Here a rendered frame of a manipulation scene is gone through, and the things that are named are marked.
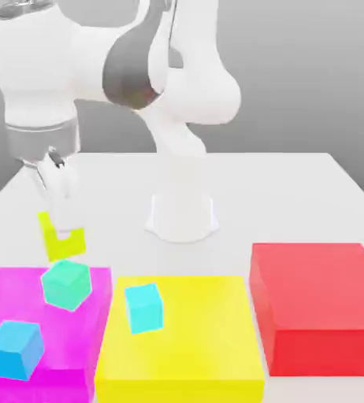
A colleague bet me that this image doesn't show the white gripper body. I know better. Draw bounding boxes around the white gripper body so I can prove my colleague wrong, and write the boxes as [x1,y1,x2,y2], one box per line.
[35,153,80,233]

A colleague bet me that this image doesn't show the small yellow-green cube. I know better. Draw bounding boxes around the small yellow-green cube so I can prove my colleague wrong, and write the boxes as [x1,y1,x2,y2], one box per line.
[36,210,87,263]

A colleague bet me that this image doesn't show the small green cube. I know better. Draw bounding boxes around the small green cube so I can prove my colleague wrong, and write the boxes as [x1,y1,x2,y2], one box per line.
[40,259,94,312]

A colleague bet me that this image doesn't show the small cyan cube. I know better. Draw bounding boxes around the small cyan cube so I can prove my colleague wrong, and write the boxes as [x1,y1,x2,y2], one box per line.
[124,283,165,335]

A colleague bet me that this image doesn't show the small blue cube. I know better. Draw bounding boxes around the small blue cube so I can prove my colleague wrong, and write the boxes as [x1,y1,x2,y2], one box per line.
[0,320,46,382]

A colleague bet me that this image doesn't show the large magenta box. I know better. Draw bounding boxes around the large magenta box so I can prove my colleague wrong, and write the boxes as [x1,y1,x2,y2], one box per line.
[0,266,113,403]

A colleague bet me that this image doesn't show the large yellow box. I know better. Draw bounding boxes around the large yellow box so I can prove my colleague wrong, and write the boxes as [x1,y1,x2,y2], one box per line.
[94,275,266,403]

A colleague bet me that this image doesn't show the large red box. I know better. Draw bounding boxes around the large red box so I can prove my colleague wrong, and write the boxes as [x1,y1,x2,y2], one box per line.
[249,242,364,378]

